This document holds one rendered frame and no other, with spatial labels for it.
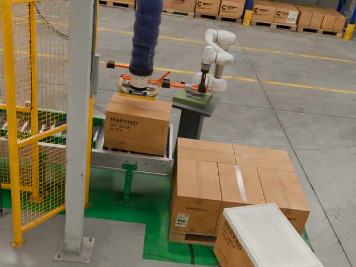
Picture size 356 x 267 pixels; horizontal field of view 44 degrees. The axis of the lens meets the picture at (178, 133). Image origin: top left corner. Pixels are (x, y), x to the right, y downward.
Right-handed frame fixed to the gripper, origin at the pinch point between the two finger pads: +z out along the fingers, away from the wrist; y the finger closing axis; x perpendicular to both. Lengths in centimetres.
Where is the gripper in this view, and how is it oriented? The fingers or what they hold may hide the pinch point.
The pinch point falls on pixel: (201, 88)
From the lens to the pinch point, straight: 419.6
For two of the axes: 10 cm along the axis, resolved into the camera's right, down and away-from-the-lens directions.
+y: 0.0, 5.0, -8.7
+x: 9.9, 1.3, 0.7
